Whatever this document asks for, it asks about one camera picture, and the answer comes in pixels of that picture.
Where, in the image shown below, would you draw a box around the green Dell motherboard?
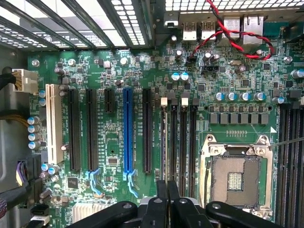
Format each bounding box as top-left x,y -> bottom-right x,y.
27,35 -> 304,228

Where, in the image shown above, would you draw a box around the CPU socket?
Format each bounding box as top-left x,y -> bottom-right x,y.
199,133 -> 274,220

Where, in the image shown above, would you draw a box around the short black expansion slot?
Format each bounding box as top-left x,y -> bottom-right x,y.
104,89 -> 116,114

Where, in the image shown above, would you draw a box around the white expansion slot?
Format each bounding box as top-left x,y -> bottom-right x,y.
45,83 -> 64,165

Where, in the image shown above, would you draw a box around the silver socket cover plate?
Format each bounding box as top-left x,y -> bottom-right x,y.
244,205 -> 273,220

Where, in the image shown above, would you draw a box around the silver finned heatsink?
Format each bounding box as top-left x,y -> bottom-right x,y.
72,202 -> 114,223

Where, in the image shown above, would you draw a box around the silver Ethernet port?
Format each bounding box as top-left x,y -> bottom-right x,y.
242,14 -> 266,46

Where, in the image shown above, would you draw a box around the yellow black power cable bundle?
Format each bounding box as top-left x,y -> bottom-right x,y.
0,66 -> 26,128

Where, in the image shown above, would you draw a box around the red black twisted wire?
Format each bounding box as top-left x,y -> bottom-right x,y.
193,0 -> 275,61

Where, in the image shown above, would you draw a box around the black connector purple wires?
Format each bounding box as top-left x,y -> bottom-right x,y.
15,154 -> 43,190

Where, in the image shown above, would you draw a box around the thin metal locking lever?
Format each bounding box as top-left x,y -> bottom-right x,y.
269,136 -> 304,149

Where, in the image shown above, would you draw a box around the silver stacked USB port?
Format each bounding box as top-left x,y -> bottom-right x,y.
222,16 -> 242,40

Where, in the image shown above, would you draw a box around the teal serial port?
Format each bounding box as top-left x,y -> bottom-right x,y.
262,20 -> 290,40

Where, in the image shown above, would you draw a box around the white power connector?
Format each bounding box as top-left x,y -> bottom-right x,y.
11,68 -> 39,95

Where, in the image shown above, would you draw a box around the multicolour cable bundle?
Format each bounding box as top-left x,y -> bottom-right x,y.
0,185 -> 33,219

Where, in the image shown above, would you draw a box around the blue expansion slot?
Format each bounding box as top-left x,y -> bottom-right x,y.
123,87 -> 140,198

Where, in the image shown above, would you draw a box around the long black expansion slot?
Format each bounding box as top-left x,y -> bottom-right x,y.
85,89 -> 102,198
67,88 -> 81,171
142,88 -> 152,173

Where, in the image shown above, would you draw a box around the silver metal latch bracket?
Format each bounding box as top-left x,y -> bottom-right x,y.
163,12 -> 179,29

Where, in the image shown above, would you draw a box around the grey metal PC case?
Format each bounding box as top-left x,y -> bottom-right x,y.
0,0 -> 304,228

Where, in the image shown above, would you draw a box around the black RAM slot white latch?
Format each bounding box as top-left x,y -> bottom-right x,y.
287,96 -> 304,224
160,97 -> 169,181
180,97 -> 190,198

